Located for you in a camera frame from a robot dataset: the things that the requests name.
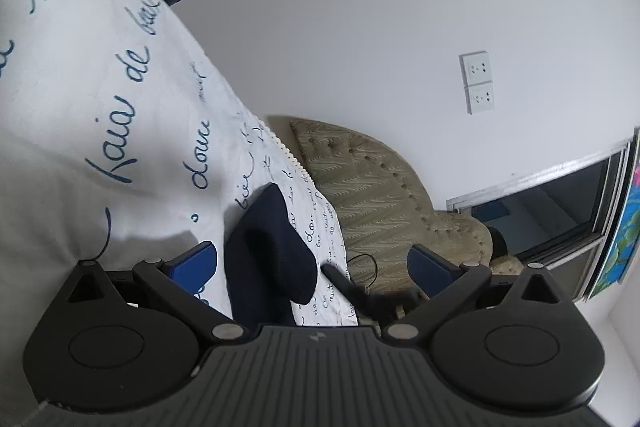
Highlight grey and navy sock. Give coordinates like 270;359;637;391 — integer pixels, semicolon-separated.
223;183;318;328

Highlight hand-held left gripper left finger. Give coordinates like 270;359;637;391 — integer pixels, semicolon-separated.
55;242;251;345

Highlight white printed bed sheet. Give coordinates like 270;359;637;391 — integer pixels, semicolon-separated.
0;0;360;427

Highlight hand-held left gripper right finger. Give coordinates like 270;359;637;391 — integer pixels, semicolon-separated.
382;244;576;345

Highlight thin black cable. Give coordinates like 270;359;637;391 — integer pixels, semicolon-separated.
345;252;381;298

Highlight colourful floral curtain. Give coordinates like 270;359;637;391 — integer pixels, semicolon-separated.
587;127;640;300

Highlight beige tufted headboard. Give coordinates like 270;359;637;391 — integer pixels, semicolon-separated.
289;119;526;323

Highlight window with grey frame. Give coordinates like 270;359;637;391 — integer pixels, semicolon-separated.
446;141;632;303

